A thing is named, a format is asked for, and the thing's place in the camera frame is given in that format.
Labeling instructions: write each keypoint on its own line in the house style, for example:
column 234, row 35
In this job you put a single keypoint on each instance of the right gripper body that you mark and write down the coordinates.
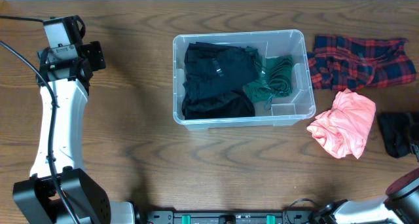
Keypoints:
column 413, row 130

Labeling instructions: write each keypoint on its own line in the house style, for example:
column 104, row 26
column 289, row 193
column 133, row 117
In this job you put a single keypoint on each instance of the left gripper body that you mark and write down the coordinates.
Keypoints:
column 81, row 60

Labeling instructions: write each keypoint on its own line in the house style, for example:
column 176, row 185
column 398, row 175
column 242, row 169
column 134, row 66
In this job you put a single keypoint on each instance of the small black cloth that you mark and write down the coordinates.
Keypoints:
column 211, row 72

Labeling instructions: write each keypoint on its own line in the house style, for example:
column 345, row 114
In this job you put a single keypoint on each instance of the large black garment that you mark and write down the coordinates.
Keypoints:
column 228, row 105

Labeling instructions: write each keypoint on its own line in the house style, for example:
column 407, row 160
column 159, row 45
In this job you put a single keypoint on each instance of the dark green garment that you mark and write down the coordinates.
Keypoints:
column 274, row 79

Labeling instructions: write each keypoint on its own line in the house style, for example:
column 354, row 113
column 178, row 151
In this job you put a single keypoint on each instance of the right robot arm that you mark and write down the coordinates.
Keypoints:
column 400, row 204

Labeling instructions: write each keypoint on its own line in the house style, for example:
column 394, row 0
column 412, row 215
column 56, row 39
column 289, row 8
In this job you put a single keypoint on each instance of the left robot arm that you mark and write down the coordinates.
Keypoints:
column 58, row 189

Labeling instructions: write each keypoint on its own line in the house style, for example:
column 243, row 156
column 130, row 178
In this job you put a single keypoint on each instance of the black folded cloth right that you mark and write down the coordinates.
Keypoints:
column 393, row 128

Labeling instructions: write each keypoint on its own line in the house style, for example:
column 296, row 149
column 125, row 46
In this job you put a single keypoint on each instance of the coral pink garment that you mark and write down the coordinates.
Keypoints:
column 344, row 129

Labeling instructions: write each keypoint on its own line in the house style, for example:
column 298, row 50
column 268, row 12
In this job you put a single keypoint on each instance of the red navy plaid shirt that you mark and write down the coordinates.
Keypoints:
column 340, row 63

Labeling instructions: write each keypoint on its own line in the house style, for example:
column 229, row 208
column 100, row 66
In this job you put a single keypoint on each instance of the clear plastic storage bin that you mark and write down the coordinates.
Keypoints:
column 286, row 111

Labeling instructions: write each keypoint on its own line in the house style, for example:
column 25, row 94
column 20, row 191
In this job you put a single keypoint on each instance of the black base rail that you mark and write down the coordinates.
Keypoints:
column 170, row 217

